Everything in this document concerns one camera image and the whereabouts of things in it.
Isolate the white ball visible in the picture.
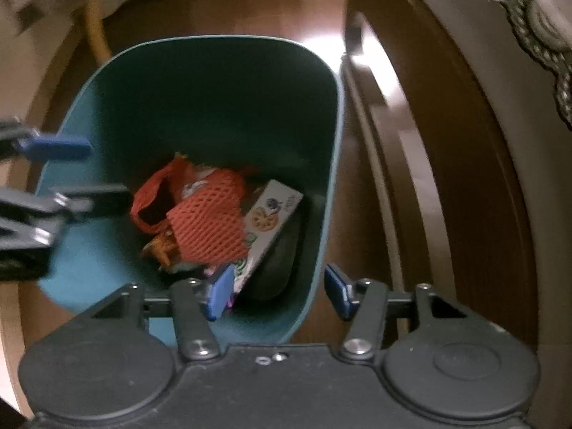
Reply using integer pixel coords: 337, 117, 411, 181
167, 168, 248, 265

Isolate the white purple biscuit wrapper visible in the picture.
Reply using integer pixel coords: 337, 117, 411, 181
234, 179, 304, 295

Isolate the teal plastic trash bin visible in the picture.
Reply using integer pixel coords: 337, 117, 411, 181
36, 36, 343, 345

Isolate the red plastic bag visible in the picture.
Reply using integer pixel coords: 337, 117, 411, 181
130, 154, 218, 235

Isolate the yellow chair leg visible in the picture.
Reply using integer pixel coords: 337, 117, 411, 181
84, 0, 112, 65

